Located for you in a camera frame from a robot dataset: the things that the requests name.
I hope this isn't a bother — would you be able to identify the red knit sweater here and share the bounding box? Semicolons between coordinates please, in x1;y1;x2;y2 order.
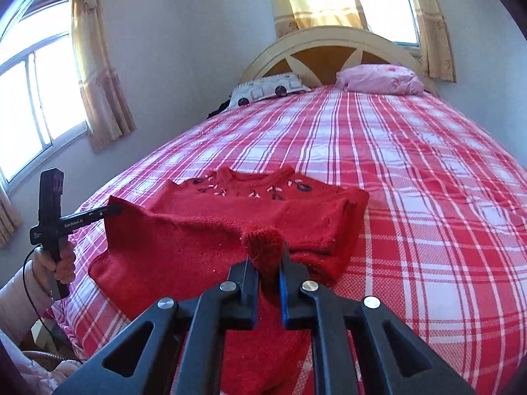
88;166;369;394

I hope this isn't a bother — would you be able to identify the left forearm light sleeve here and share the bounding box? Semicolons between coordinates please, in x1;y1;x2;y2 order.
0;261;54;345

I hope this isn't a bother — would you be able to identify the person's left hand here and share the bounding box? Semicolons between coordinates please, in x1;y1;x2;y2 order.
31;241;76;292

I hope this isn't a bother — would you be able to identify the left window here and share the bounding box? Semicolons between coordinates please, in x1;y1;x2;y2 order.
0;0;88;190

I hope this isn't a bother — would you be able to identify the window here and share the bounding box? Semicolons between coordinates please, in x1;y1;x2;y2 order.
359;0;420;47
0;0;88;190

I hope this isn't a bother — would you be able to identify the beige curtain by left window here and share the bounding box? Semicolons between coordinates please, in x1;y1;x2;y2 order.
70;0;136;152

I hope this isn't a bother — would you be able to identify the red white plaid bedspread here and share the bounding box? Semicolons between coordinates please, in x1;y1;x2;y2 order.
44;85;527;395

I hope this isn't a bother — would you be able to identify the black item beside cushion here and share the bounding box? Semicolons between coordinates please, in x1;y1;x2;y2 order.
207;100;231;119

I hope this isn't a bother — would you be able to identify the white patterned cushion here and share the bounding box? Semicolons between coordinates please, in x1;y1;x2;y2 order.
229;72;311;109

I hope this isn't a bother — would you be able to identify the pink pillow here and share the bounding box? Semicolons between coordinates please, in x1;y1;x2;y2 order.
336;64;424;95

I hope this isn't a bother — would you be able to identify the cream wooden headboard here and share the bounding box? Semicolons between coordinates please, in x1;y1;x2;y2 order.
240;26;439;95

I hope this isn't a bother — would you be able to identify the beige curtain right of headboard window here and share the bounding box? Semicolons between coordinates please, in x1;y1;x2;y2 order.
412;0;457;83

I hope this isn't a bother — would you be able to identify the right window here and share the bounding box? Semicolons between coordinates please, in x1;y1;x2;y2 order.
359;0;420;47

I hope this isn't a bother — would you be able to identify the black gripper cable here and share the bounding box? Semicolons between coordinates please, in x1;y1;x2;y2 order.
22;243;83;363

